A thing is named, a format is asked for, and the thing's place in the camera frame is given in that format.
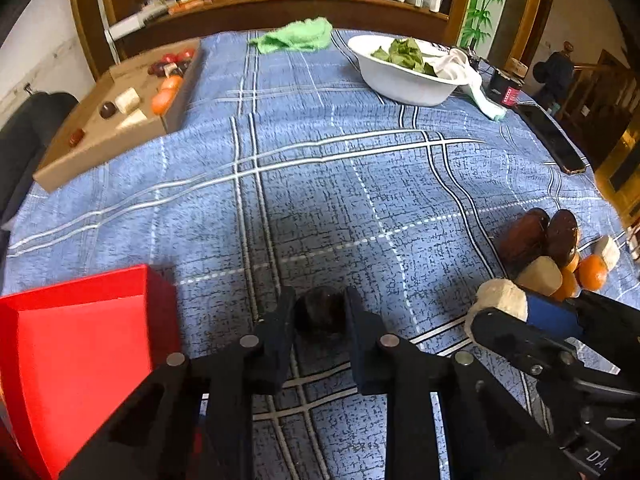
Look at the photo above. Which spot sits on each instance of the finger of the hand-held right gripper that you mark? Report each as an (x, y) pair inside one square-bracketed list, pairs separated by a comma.
[(552, 312), (510, 340)]

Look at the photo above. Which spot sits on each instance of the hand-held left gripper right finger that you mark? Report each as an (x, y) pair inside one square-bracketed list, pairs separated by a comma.
[(361, 345)]

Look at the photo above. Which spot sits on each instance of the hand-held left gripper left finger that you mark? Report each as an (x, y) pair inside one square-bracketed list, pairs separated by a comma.
[(280, 340)]

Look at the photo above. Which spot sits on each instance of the mandarin orange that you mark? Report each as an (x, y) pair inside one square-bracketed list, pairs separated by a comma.
[(574, 261), (592, 271), (162, 102), (567, 286), (172, 83)]

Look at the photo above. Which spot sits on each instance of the dark round fruit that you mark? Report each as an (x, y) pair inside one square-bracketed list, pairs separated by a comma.
[(320, 310)]

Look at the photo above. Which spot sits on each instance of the red box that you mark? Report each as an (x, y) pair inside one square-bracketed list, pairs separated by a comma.
[(75, 350)]

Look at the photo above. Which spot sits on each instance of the dark brown oblong fruit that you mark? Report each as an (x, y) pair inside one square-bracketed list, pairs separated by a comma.
[(562, 237)]

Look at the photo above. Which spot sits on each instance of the blue plaid tablecloth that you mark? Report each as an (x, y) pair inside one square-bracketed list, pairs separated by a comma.
[(325, 185)]

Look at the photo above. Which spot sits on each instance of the black smartphone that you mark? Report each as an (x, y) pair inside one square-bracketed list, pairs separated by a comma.
[(550, 135)]

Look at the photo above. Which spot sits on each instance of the brown wooden furniture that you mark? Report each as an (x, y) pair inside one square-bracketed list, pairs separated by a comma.
[(605, 95)]

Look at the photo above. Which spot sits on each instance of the black jar red label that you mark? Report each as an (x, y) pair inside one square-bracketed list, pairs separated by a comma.
[(502, 94)]

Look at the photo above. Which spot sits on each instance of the dark standing figure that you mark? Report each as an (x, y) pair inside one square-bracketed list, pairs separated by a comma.
[(555, 75)]

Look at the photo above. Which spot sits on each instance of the white towel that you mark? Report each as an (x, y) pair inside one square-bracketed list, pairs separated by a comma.
[(472, 82)]

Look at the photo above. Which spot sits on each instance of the flat cardboard box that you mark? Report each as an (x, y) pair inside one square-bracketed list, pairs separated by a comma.
[(100, 150)]

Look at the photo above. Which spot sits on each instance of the white bowl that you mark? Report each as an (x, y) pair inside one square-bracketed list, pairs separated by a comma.
[(410, 87)]

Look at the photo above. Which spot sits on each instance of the dark brown date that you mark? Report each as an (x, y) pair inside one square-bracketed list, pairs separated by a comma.
[(107, 110)]

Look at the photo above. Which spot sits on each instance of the red date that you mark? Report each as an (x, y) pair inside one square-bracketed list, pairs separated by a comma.
[(76, 136)]

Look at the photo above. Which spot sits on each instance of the dark plum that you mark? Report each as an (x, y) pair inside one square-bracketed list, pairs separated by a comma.
[(159, 69), (183, 66)]

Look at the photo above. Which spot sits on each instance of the small white fruit piece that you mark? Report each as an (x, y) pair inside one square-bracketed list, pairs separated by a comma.
[(172, 68)]

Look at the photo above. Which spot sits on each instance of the green leaves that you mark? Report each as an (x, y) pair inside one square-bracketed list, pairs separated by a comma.
[(402, 52)]

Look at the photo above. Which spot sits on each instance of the small red tomato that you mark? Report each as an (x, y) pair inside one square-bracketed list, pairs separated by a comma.
[(170, 57), (187, 53)]

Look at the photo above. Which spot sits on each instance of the green cloth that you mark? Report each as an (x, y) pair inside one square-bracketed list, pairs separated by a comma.
[(295, 35)]

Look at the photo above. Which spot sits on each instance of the black chair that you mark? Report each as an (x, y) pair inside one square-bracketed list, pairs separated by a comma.
[(30, 135)]

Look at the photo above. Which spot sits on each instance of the wooden framed sideboard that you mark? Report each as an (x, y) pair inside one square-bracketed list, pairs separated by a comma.
[(300, 2)]

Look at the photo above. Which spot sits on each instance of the long white box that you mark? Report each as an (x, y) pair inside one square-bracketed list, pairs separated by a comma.
[(125, 25)]

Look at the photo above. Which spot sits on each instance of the green bamboo wall decal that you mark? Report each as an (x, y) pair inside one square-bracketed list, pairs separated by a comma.
[(482, 0)]

